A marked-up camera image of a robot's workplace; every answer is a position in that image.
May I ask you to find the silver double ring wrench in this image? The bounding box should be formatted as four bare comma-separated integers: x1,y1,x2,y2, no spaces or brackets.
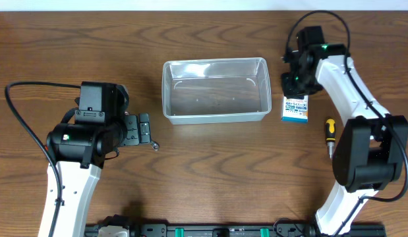
150,141,160,151

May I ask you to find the blue white bit set box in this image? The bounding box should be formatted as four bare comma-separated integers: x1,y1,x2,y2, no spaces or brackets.
281,95,308,123

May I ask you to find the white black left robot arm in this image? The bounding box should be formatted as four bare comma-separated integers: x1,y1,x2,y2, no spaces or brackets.
38,82,160,236

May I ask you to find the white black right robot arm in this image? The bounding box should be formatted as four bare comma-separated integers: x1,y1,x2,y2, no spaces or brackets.
281,26,408,236

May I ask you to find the clear plastic container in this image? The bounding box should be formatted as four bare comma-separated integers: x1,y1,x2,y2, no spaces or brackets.
161,57,272,125

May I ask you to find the stubby yellow black screwdriver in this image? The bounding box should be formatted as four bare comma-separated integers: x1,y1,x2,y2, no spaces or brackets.
325,118,336,159

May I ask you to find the black mounting rail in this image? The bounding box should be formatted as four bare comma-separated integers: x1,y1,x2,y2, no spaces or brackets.
84,214,388,237

